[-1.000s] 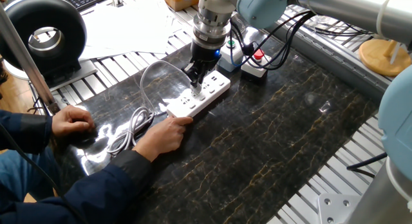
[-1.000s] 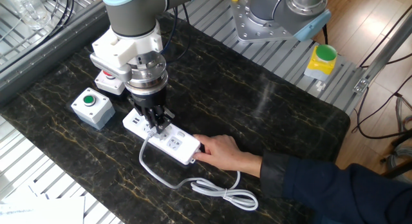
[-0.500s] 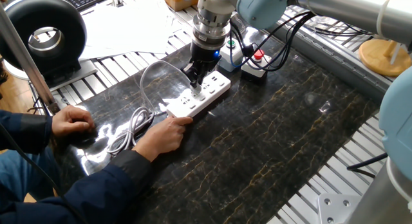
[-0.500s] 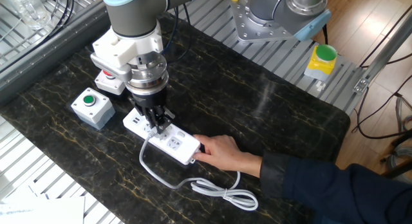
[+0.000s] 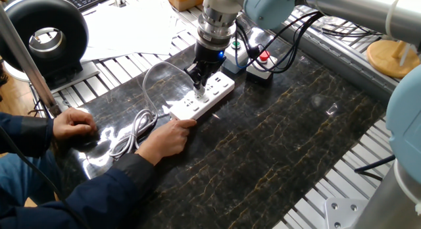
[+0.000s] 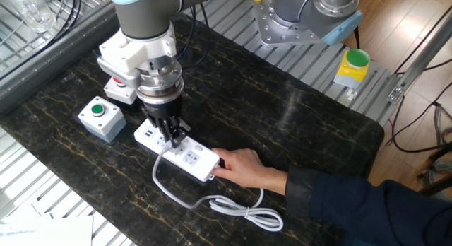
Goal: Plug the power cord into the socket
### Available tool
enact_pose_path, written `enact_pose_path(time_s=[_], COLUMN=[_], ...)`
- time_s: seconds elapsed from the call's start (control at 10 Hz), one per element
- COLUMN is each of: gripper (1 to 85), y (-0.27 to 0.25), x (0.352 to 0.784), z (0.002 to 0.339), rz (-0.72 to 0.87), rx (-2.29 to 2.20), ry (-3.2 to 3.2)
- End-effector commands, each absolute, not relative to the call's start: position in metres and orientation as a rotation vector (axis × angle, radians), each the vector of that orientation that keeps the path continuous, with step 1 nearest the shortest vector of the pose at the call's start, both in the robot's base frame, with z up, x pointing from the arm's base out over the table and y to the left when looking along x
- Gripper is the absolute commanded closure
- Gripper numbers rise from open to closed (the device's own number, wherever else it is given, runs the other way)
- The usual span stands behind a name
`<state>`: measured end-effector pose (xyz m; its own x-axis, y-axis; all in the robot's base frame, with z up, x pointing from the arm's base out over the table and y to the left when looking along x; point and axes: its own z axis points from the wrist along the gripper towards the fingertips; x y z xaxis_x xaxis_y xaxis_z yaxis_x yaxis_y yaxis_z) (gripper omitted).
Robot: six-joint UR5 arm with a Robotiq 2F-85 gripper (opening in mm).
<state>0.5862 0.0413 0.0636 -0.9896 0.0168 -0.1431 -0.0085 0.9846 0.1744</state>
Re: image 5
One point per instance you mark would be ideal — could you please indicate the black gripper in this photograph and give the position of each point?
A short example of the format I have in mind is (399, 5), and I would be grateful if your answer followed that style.
(208, 58)

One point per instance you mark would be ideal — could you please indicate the white power strip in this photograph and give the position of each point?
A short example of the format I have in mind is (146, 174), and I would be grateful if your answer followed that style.
(190, 107)

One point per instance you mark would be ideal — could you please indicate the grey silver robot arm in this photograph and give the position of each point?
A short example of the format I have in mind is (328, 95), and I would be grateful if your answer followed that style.
(355, 12)

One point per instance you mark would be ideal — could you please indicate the left forearm navy sleeve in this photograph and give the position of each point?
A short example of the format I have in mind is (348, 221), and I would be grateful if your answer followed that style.
(23, 133)

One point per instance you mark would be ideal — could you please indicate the right forearm navy sleeve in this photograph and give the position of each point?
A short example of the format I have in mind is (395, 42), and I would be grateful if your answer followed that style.
(108, 193)

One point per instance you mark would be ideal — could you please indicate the person's right hand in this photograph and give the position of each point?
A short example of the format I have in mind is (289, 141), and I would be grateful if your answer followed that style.
(167, 140)

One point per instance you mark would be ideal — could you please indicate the person's left hand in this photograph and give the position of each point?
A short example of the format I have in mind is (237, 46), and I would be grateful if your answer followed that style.
(74, 122)

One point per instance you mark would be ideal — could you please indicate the grey box with green button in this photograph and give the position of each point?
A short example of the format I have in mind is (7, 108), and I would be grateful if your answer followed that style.
(235, 59)

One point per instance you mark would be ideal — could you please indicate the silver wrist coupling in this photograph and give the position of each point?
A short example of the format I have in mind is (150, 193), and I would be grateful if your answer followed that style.
(215, 31)

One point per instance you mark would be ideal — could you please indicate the white box with red button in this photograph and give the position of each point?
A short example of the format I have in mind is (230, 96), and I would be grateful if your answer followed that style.
(260, 71)

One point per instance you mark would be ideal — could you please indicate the brown cardboard box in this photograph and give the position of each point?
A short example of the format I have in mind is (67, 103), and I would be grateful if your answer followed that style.
(182, 0)

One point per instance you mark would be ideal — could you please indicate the white paper sheets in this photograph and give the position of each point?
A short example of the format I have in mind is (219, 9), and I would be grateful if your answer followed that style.
(131, 28)

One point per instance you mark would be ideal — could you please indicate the wooden round base stand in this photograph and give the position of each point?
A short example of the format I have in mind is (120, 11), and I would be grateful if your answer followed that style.
(391, 59)

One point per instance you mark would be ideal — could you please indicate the person's blue jeans leg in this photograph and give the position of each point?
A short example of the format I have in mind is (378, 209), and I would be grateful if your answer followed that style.
(19, 179)

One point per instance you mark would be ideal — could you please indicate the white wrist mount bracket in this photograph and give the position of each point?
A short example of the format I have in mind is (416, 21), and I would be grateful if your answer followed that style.
(220, 3)

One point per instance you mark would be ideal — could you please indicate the grey lamp base plate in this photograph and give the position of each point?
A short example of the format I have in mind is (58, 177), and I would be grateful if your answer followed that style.
(75, 77)

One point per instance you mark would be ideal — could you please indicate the aluminium frame pole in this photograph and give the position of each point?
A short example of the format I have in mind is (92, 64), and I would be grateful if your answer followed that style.
(26, 61)

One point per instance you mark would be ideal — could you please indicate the silver robot mount plate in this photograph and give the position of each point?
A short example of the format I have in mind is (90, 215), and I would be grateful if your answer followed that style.
(342, 212)

